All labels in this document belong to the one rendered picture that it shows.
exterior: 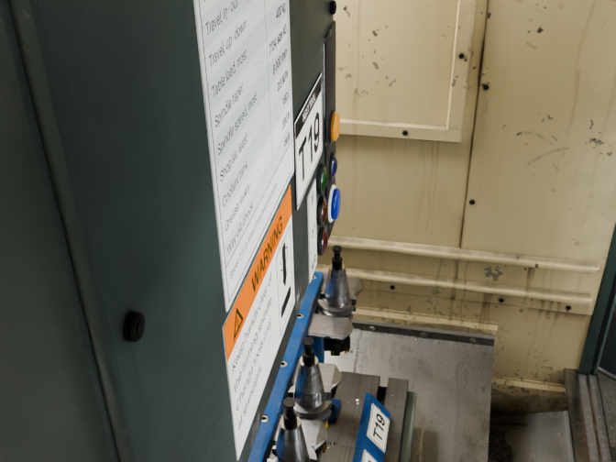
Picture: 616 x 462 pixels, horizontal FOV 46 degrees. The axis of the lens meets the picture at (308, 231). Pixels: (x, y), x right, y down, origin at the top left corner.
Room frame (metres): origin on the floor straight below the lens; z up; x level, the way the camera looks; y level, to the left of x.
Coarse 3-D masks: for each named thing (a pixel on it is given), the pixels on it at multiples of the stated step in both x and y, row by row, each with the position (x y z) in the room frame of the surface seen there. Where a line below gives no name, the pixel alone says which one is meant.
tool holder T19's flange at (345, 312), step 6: (354, 294) 0.95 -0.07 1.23; (318, 300) 0.94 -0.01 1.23; (354, 300) 0.94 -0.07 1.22; (318, 306) 0.93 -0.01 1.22; (324, 306) 0.92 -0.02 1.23; (348, 306) 0.92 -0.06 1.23; (354, 306) 0.94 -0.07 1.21; (318, 312) 0.93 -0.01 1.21; (324, 312) 0.91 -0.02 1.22; (330, 312) 0.91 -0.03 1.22; (336, 312) 0.91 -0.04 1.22; (342, 312) 0.91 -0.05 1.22; (348, 312) 0.91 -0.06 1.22; (348, 318) 0.91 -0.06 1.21
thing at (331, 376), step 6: (324, 366) 0.79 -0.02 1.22; (330, 366) 0.79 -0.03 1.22; (336, 366) 0.79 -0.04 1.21; (294, 372) 0.78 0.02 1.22; (324, 372) 0.78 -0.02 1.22; (330, 372) 0.78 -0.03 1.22; (336, 372) 0.78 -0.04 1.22; (294, 378) 0.77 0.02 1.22; (324, 378) 0.77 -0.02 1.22; (330, 378) 0.77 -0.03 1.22; (336, 378) 0.77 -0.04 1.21; (294, 384) 0.76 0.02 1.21; (330, 384) 0.75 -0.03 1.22; (336, 384) 0.76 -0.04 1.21
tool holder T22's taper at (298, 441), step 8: (280, 424) 0.61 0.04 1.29; (296, 424) 0.61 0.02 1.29; (280, 432) 0.61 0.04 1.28; (288, 432) 0.60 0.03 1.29; (296, 432) 0.60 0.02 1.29; (280, 440) 0.60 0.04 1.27; (288, 440) 0.60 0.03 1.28; (296, 440) 0.60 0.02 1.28; (304, 440) 0.61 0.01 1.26; (280, 448) 0.60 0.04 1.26; (288, 448) 0.60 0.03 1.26; (296, 448) 0.60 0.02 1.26; (304, 448) 0.61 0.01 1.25; (280, 456) 0.60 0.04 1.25; (288, 456) 0.60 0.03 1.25; (296, 456) 0.60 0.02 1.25; (304, 456) 0.60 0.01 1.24
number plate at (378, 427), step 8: (376, 408) 0.95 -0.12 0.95; (376, 416) 0.94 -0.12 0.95; (384, 416) 0.95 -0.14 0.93; (368, 424) 0.91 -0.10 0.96; (376, 424) 0.92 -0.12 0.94; (384, 424) 0.93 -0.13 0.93; (368, 432) 0.89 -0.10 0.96; (376, 432) 0.90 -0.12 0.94; (384, 432) 0.92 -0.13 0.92; (376, 440) 0.89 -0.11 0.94; (384, 440) 0.90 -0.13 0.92; (384, 448) 0.88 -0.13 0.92
